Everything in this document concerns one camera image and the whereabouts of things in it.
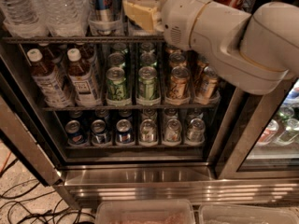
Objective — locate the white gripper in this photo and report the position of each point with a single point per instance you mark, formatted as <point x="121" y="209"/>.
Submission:
<point x="179" y="16"/>

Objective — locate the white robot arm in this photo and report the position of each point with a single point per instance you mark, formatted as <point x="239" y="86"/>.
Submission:
<point x="253" y="52"/>

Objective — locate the left redbull can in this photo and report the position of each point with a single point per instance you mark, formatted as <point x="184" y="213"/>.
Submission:
<point x="105" y="17"/>

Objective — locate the green can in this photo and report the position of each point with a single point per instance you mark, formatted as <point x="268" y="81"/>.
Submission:
<point x="116" y="59"/>
<point x="117" y="90"/>
<point x="148" y="59"/>
<point x="147" y="86"/>

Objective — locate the orange can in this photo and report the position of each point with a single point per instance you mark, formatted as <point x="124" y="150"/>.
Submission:
<point x="207" y="87"/>
<point x="177" y="90"/>
<point x="201" y="63"/>
<point x="177" y="59"/>

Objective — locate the front right green can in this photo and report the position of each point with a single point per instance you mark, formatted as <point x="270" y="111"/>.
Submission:
<point x="147" y="86"/>

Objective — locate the front left orange can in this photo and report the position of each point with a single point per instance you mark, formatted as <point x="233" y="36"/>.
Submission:
<point x="177" y="90"/>

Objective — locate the front right orange can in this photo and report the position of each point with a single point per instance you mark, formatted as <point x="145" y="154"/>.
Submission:
<point x="207" y="87"/>

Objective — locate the front left green can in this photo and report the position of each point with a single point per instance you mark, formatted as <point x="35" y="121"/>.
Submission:
<point x="117" y="90"/>

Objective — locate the stainless steel fridge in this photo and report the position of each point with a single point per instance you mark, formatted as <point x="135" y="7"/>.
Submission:
<point x="92" y="175"/>

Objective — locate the left silver can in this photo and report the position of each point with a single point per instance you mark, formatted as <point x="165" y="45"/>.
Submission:
<point x="148" y="133"/>

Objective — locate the silver can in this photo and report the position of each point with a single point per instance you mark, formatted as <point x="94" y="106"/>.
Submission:
<point x="195" y="134"/>
<point x="148" y="133"/>
<point x="172" y="133"/>

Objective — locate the right pepsi can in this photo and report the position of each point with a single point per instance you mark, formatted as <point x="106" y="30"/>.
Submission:
<point x="124" y="132"/>

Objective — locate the pepsi can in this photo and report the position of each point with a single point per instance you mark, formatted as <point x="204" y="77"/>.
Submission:
<point x="124" y="132"/>
<point x="100" y="135"/>
<point x="76" y="135"/>

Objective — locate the right silver can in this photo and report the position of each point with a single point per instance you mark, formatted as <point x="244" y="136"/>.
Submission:
<point x="195" y="134"/>

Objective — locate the middle silver can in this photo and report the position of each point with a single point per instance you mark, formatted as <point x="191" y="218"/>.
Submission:
<point x="172" y="133"/>

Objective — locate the middle pepsi can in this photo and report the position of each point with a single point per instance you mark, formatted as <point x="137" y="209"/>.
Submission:
<point x="100" y="135"/>

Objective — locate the left pepsi can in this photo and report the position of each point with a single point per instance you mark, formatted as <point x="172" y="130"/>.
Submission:
<point x="76" y="135"/>

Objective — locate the right glass fridge door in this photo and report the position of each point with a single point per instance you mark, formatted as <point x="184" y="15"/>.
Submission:
<point x="264" y="140"/>

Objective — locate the open fridge door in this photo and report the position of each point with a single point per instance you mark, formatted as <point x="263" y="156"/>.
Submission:
<point x="25" y="148"/>

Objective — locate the right water bottle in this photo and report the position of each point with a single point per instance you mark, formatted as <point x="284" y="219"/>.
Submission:
<point x="66" y="18"/>

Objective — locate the water bottle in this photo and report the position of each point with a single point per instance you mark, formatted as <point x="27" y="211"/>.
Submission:
<point x="66" y="18"/>
<point x="21" y="19"/>

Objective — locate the right front tea bottle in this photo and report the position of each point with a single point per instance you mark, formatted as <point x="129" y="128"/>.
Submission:
<point x="83" y="79"/>

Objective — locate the tea bottle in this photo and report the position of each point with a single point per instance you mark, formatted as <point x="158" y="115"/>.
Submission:
<point x="83" y="79"/>
<point x="50" y="79"/>

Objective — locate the left front tea bottle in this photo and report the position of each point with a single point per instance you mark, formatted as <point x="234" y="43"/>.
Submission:
<point x="50" y="79"/>

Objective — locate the left water bottle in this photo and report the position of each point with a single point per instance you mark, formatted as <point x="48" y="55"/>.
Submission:
<point x="21" y="19"/>

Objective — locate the left clear plastic bin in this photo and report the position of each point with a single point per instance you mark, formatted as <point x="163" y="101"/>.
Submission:
<point x="145" y="212"/>

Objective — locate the clear plastic bin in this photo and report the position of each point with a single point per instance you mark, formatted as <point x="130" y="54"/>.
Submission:
<point x="145" y="212"/>
<point x="244" y="214"/>

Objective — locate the right clear plastic bin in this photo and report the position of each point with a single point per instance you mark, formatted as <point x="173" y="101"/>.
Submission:
<point x="244" y="214"/>

